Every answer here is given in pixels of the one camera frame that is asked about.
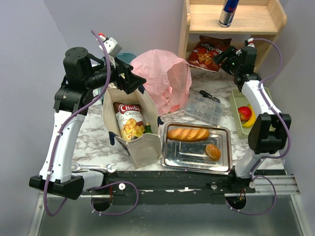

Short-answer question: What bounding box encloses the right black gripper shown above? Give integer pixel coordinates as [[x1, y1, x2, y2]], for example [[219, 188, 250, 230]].
[[212, 46, 241, 76]]

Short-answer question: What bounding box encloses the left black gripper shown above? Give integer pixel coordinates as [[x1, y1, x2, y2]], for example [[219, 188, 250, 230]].
[[85, 54, 147, 93]]

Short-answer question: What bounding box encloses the red chips bag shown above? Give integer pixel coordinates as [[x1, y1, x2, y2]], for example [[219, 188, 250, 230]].
[[187, 35, 232, 72]]

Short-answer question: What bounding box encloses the pink plastic grocery bag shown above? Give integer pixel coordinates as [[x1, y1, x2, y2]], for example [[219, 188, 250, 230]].
[[131, 49, 192, 115]]

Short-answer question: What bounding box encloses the white cassava chips bag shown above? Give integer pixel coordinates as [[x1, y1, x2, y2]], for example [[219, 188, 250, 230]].
[[113, 102, 145, 142]]

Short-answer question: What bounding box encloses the red apple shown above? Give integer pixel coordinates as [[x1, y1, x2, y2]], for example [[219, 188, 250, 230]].
[[238, 106, 252, 122]]

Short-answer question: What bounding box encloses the beige canvas tote bag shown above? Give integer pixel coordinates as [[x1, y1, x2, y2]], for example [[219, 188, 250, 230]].
[[103, 88, 162, 168]]

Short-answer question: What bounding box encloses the yellow banana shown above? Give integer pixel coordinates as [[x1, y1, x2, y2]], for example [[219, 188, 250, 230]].
[[242, 104, 256, 128]]

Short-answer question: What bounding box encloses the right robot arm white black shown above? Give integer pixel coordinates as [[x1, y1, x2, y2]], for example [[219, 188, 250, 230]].
[[214, 45, 291, 193]]

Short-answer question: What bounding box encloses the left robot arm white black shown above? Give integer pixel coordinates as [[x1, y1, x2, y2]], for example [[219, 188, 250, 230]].
[[29, 47, 146, 200]]

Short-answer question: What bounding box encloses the teal plastic container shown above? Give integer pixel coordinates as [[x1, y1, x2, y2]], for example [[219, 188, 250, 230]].
[[96, 53, 137, 104]]

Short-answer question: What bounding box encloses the black tool on box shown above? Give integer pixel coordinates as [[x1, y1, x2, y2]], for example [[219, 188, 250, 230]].
[[199, 90, 221, 103]]

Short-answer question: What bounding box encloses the green plastic basket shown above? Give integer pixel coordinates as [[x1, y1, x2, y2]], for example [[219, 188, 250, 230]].
[[230, 88, 251, 139]]

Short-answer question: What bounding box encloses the green glass bottle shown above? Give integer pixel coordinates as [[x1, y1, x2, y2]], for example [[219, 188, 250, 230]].
[[143, 123, 153, 134]]

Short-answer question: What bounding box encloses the blue silver drink can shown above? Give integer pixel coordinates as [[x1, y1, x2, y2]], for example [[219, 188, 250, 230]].
[[219, 0, 239, 28]]

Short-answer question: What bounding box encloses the clear plastic screw box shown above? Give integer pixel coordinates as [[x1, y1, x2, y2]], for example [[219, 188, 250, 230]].
[[184, 94, 225, 126]]

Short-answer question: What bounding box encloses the wooden shelf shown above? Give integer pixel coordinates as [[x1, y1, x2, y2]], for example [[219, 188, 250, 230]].
[[177, 0, 287, 59]]

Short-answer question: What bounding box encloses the long baguette bread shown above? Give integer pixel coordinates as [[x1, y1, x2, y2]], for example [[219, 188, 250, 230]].
[[167, 128, 210, 141]]

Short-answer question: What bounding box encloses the silver metal tray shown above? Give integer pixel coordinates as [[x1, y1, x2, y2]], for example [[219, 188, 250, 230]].
[[161, 122, 233, 175]]

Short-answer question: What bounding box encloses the round bread bun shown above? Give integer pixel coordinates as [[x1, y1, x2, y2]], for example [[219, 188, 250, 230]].
[[205, 144, 221, 161]]

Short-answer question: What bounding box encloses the silver wrench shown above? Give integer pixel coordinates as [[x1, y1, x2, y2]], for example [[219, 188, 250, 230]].
[[71, 162, 117, 173]]

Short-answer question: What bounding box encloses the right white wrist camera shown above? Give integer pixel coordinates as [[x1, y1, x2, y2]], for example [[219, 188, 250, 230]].
[[244, 38, 255, 48]]

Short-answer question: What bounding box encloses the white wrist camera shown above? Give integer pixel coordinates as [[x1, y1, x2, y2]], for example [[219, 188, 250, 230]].
[[244, 38, 255, 48], [98, 33, 122, 59]]

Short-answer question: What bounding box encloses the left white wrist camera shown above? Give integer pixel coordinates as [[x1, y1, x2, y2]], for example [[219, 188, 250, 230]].
[[98, 33, 122, 59]]

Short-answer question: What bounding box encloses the black mounting base rail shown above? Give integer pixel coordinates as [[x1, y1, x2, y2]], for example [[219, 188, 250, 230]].
[[94, 171, 255, 205]]

